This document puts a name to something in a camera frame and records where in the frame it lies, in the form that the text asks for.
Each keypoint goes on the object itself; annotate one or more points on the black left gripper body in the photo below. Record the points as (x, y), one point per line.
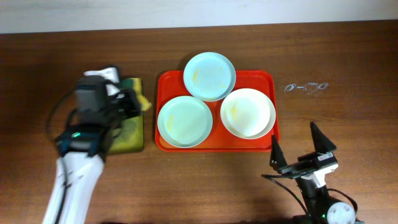
(125, 104)

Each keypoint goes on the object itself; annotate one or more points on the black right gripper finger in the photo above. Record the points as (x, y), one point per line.
(321, 143)
(277, 159)

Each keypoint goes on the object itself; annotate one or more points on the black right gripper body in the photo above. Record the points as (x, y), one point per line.
(293, 167)

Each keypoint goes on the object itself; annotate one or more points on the green and yellow sponge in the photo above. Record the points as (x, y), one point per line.
(145, 104)

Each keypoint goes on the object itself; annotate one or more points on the light green plate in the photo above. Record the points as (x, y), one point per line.
(184, 121)

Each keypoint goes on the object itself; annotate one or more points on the light blue plate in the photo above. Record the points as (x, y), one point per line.
(209, 76)

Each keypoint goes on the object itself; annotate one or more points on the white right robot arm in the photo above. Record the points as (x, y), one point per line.
(305, 181)

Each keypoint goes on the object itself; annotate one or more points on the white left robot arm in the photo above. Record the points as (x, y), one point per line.
(91, 128)

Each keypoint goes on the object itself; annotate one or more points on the black tray with yellow liquid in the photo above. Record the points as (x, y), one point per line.
(129, 137)

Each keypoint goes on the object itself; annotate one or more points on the red plastic tray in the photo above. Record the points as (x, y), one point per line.
(170, 85)

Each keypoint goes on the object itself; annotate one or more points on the white plate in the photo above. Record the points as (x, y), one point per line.
(248, 113)

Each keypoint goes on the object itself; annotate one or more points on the white chalk mark on table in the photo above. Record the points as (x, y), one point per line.
(310, 88)

